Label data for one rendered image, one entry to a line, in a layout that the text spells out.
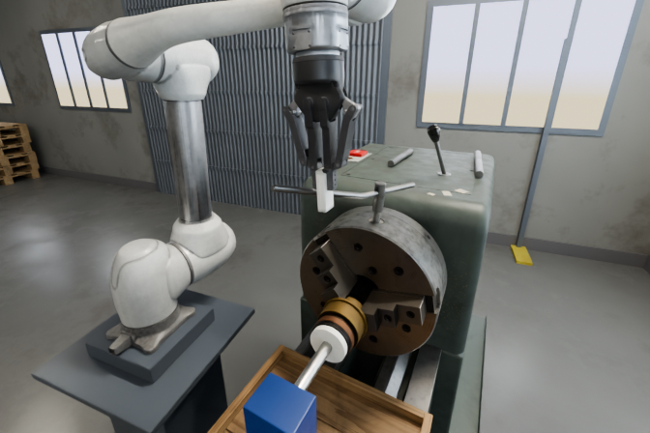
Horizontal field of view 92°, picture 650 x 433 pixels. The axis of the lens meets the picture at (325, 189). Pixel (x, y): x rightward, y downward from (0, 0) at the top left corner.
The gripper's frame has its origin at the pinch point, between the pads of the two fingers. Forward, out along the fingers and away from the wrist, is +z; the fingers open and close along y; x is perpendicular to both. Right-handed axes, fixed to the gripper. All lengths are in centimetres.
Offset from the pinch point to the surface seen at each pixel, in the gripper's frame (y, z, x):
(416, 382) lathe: 14, 49, 13
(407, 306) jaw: 12.7, 23.4, 6.0
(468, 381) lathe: 25, 82, 50
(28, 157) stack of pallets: -611, 63, 160
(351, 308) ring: 3.7, 23.0, 0.9
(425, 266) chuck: 14.6, 17.4, 11.4
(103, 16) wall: -412, -112, 210
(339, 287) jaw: 0.0, 21.3, 3.6
